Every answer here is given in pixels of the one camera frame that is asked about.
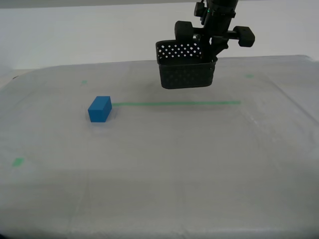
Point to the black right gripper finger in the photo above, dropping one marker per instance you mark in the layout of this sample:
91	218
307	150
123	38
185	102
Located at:
205	47
219	46

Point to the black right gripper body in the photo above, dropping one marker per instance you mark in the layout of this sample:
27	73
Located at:
219	25

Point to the black perforated plastic basket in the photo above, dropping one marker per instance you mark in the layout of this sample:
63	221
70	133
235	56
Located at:
187	74

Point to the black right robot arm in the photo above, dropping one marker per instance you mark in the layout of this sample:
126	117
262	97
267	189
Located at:
223	6

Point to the blue rectangular block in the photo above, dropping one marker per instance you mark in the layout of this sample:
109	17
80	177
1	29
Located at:
98	114

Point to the long green tape strip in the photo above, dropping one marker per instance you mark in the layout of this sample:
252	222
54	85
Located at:
174	103

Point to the white table cover cloth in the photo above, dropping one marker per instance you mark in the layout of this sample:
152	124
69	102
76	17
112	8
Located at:
159	161

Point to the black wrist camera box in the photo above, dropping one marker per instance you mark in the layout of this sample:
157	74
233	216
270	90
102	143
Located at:
200	10

